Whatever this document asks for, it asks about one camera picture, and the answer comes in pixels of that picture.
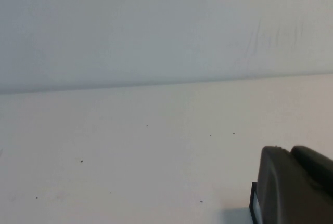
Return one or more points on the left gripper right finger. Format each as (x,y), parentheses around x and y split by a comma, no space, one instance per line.
(317,166)

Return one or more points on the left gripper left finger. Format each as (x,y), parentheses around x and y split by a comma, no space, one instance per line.
(286,192)

